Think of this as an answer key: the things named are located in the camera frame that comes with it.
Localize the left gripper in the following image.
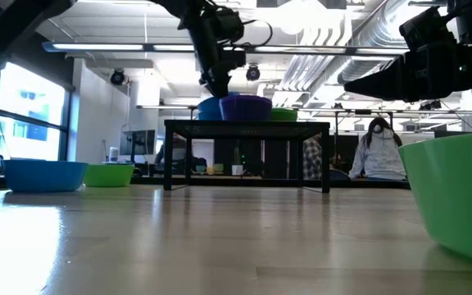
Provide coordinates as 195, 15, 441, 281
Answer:
188, 16, 247, 99

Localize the blue plastic mini bowl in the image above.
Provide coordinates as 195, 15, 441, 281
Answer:
197, 107, 223, 121
2, 159, 89, 193
197, 91, 241, 111

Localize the purple plastic mini bowl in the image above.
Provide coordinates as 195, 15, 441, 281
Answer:
219, 94, 273, 103
219, 100, 273, 122

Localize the black ceiling spotlight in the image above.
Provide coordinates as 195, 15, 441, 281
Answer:
109, 68, 127, 87
245, 64, 261, 82

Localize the black perforated metal rack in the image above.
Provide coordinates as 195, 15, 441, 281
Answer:
163, 119, 331, 194

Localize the short ceiling light bar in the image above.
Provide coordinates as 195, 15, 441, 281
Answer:
136, 104, 198, 111

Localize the person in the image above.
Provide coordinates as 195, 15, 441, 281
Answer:
302, 137, 323, 181
348, 116, 408, 181
155, 134, 208, 173

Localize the black computer monitor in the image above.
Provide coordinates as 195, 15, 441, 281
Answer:
120, 129, 157, 165

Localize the long ceiling light bar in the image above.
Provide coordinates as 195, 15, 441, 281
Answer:
42, 40, 410, 57

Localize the silver ventilation duct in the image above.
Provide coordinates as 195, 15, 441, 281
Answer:
336, 0, 450, 85

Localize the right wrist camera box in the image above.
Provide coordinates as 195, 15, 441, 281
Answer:
398, 6, 456, 50

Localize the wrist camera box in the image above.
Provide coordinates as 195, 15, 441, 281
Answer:
398, 6, 456, 50
215, 7, 246, 45

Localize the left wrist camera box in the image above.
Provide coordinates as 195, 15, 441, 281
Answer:
215, 7, 246, 45

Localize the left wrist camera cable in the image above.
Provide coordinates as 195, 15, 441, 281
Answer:
239, 19, 275, 49

